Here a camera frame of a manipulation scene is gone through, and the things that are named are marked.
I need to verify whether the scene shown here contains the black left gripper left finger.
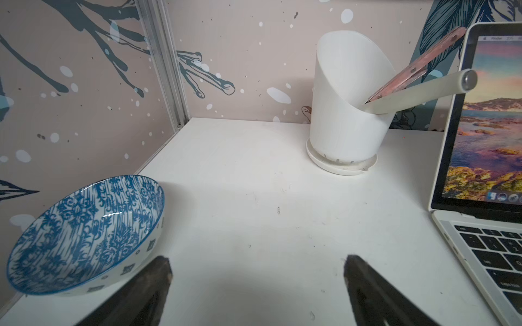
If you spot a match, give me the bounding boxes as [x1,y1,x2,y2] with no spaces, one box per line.
[78,256,173,325]

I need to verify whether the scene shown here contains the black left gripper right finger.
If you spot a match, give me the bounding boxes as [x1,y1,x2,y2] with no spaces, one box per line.
[344,255,438,325]

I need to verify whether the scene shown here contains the silver laptop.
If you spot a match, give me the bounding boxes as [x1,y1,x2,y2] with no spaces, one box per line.
[429,22,521,325]

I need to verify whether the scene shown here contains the blue patterned ceramic bowl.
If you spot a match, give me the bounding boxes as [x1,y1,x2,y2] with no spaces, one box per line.
[6,175,165,296]

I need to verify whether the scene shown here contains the pink pen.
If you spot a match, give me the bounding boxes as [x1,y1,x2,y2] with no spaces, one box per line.
[366,27,466,104]

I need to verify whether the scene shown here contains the white marker pen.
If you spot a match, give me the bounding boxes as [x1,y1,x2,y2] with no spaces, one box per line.
[360,69,478,115]

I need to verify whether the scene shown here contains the aluminium frame post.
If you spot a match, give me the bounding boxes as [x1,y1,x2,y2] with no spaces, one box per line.
[136,0,190,133]

